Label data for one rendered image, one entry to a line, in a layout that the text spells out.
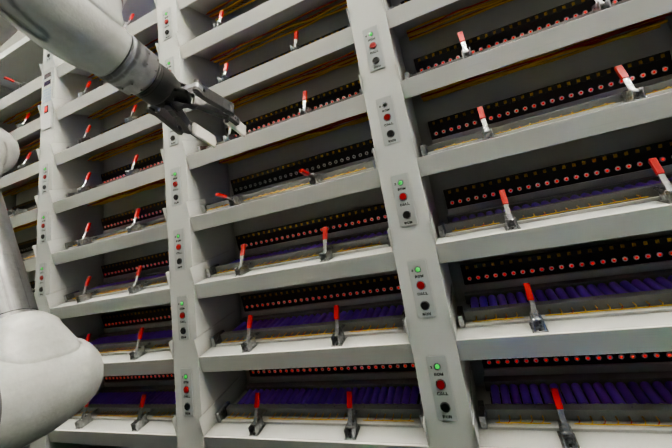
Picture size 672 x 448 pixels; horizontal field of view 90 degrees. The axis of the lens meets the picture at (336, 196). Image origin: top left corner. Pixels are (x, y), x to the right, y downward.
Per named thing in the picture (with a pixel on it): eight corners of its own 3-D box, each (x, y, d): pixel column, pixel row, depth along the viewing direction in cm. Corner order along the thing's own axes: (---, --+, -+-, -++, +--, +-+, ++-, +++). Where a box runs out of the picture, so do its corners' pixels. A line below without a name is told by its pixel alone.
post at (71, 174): (44, 480, 113) (56, 15, 151) (28, 478, 116) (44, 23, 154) (105, 447, 131) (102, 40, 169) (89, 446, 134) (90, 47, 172)
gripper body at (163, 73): (124, 100, 62) (167, 126, 69) (158, 85, 59) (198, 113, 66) (131, 69, 65) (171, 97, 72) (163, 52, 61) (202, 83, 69)
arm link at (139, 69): (127, 66, 53) (160, 89, 58) (137, 24, 57) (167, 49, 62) (90, 85, 57) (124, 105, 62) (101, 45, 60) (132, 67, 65)
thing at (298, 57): (355, 42, 91) (342, -9, 90) (185, 112, 112) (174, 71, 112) (373, 61, 109) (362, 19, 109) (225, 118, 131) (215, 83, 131)
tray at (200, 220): (382, 186, 82) (372, 148, 82) (193, 231, 104) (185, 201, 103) (396, 179, 101) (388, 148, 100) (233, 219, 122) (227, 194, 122)
